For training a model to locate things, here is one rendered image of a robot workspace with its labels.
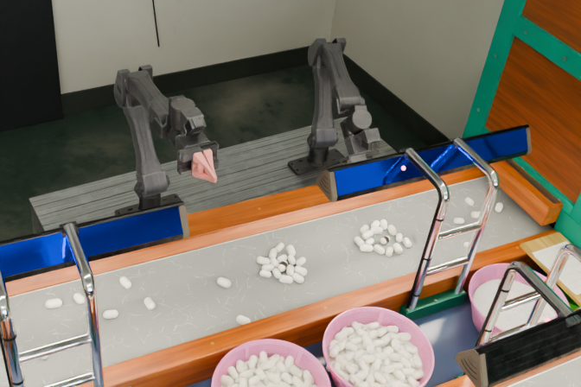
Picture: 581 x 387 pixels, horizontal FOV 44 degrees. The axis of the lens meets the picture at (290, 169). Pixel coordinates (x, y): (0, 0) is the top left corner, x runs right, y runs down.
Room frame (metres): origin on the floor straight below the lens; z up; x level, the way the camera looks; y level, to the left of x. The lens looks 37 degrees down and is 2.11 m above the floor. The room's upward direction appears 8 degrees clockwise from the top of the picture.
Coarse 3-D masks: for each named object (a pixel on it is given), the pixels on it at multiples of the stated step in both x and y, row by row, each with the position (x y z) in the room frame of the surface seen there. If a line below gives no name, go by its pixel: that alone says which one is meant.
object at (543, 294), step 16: (560, 256) 1.19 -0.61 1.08; (576, 256) 1.16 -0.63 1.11; (512, 272) 1.11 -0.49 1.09; (528, 272) 1.08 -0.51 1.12; (560, 272) 1.19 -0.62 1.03; (544, 288) 1.04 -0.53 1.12; (496, 304) 1.11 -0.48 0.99; (512, 304) 1.14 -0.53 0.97; (544, 304) 1.19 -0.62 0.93; (560, 304) 1.00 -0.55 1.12; (496, 320) 1.11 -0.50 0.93; (528, 320) 1.19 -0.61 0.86; (576, 320) 0.97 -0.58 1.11; (480, 336) 1.11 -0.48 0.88; (496, 336) 1.14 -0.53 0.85
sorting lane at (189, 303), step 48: (432, 192) 1.80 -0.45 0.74; (480, 192) 1.83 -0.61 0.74; (240, 240) 1.46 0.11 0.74; (288, 240) 1.49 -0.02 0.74; (336, 240) 1.52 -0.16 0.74; (480, 240) 1.60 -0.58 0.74; (48, 288) 1.20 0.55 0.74; (144, 288) 1.24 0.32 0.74; (192, 288) 1.26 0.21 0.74; (240, 288) 1.29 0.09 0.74; (288, 288) 1.31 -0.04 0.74; (336, 288) 1.33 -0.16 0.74; (48, 336) 1.05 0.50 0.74; (144, 336) 1.09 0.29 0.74; (192, 336) 1.11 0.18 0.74; (0, 384) 0.91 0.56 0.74
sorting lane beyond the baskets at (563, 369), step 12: (576, 360) 1.20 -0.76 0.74; (540, 372) 1.14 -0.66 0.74; (552, 372) 1.15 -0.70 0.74; (564, 372) 1.16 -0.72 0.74; (576, 372) 1.16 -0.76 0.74; (516, 384) 1.10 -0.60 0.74; (528, 384) 1.10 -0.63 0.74; (540, 384) 1.11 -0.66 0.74; (552, 384) 1.11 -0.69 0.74; (564, 384) 1.12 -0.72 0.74; (576, 384) 1.12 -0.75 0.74
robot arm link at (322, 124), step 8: (320, 48) 2.04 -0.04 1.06; (320, 64) 2.01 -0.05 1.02; (312, 72) 2.04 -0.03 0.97; (320, 72) 2.00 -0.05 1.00; (320, 80) 1.99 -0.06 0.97; (328, 80) 2.00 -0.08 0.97; (320, 88) 1.98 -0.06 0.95; (328, 88) 1.99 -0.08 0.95; (320, 96) 1.97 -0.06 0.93; (328, 96) 1.98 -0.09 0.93; (320, 104) 1.96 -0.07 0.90; (328, 104) 1.97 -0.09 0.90; (320, 112) 1.95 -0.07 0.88; (328, 112) 1.96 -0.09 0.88; (320, 120) 1.94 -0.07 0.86; (328, 120) 1.95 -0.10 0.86; (312, 128) 1.96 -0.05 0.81; (320, 128) 1.93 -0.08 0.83; (328, 128) 1.94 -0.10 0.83; (320, 136) 1.92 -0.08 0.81; (328, 136) 1.92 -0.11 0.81; (320, 144) 1.91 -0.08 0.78; (328, 144) 1.92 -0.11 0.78
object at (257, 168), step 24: (336, 120) 2.24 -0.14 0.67; (240, 144) 2.01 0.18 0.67; (264, 144) 2.03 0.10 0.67; (288, 144) 2.05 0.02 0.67; (336, 144) 2.09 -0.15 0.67; (384, 144) 2.13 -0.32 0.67; (168, 168) 1.82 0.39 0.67; (240, 168) 1.87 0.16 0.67; (264, 168) 1.89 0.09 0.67; (288, 168) 1.91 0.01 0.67; (72, 192) 1.65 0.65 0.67; (96, 192) 1.66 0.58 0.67; (120, 192) 1.68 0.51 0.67; (168, 192) 1.71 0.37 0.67; (192, 192) 1.72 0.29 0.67; (216, 192) 1.74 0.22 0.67; (240, 192) 1.76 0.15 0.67; (264, 192) 1.77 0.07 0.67; (48, 216) 1.53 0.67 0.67; (72, 216) 1.54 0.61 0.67; (96, 216) 1.56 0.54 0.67
